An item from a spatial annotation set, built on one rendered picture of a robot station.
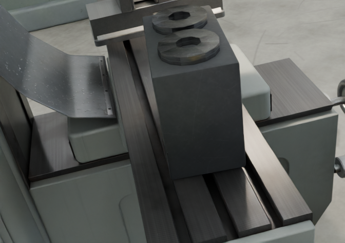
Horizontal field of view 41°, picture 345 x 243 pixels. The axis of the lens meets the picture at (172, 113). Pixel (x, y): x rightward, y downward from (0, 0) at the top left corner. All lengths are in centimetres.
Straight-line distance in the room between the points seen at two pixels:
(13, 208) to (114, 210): 25
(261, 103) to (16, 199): 61
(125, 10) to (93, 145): 34
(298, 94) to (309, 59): 175
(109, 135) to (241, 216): 50
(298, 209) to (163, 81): 26
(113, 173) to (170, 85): 55
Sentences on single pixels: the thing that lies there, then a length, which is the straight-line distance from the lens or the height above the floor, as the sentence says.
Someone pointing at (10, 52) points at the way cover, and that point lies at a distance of 110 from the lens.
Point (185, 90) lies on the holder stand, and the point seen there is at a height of 112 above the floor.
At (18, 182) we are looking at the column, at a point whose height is 78.
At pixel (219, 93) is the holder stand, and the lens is 64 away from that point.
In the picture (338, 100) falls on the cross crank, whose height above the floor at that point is 67.
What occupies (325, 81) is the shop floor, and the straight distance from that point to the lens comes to 278.
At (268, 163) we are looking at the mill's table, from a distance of 74.
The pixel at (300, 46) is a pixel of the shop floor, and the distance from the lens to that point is 316.
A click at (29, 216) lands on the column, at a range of 118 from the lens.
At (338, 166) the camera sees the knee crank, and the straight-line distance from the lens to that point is 136.
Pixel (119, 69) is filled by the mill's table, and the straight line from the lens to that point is 106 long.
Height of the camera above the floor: 145
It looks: 34 degrees down
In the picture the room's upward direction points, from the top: 10 degrees counter-clockwise
